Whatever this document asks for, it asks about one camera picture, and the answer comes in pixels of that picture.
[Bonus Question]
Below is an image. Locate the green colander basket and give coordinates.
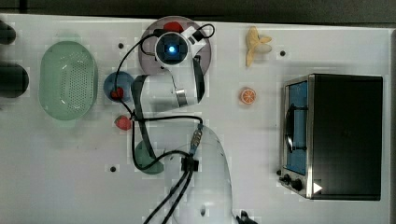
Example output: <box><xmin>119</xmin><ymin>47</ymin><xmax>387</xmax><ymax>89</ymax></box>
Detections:
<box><xmin>38</xmin><ymin>41</ymin><xmax>98</xmax><ymax>120</ymax></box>

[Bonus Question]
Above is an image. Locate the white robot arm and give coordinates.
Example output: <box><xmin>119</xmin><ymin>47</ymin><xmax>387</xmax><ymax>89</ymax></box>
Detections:
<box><xmin>131</xmin><ymin>26</ymin><xmax>242</xmax><ymax>224</ymax></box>

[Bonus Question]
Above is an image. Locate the red strawberry on table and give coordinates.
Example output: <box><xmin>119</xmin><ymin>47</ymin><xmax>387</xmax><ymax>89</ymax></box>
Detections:
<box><xmin>114</xmin><ymin>115</ymin><xmax>132</xmax><ymax>131</ymax></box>

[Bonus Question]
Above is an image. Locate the red strawberry in bowl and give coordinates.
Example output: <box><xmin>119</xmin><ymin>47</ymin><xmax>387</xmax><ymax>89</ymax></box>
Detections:
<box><xmin>110</xmin><ymin>87</ymin><xmax>123</xmax><ymax>101</ymax></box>

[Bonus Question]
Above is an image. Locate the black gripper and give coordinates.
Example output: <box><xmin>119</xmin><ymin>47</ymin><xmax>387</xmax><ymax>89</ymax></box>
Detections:
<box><xmin>152</xmin><ymin>29</ymin><xmax>168</xmax><ymax>36</ymax></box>

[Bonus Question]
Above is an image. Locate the peeled banana toy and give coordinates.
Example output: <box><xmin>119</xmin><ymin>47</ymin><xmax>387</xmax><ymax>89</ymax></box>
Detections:
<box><xmin>246</xmin><ymin>26</ymin><xmax>272</xmax><ymax>67</ymax></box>

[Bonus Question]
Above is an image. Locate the silver toaster oven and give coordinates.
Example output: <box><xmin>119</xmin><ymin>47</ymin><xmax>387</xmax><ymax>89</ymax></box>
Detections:
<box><xmin>276</xmin><ymin>74</ymin><xmax>383</xmax><ymax>201</ymax></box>

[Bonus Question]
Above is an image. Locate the blue bowl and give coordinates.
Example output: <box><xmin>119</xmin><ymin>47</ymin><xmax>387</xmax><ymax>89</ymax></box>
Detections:
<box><xmin>103</xmin><ymin>71</ymin><xmax>134</xmax><ymax>103</ymax></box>

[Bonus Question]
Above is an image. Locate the green cup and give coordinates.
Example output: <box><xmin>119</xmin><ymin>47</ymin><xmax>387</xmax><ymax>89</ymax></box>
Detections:
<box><xmin>134</xmin><ymin>141</ymin><xmax>164</xmax><ymax>175</ymax></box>

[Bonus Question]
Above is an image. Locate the orange slice toy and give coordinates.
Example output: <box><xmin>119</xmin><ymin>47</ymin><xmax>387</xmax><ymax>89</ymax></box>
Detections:
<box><xmin>239</xmin><ymin>88</ymin><xmax>256</xmax><ymax>105</ymax></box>

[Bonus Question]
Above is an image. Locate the lilac round plate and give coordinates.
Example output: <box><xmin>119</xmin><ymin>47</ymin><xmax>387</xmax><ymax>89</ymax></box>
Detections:
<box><xmin>138</xmin><ymin>16</ymin><xmax>212</xmax><ymax>75</ymax></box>

